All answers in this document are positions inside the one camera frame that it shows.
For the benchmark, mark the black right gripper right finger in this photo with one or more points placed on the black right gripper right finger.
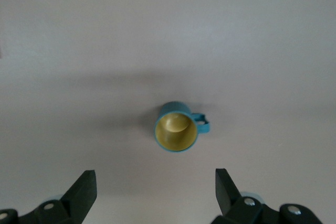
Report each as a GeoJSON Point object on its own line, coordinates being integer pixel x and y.
{"type": "Point", "coordinates": [236, 208]}

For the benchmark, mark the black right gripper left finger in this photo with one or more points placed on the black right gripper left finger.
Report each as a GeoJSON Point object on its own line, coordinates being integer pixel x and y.
{"type": "Point", "coordinates": [71, 203]}

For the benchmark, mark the teal cup with yellow inside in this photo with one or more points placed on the teal cup with yellow inside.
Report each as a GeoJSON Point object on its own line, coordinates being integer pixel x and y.
{"type": "Point", "coordinates": [176, 132]}

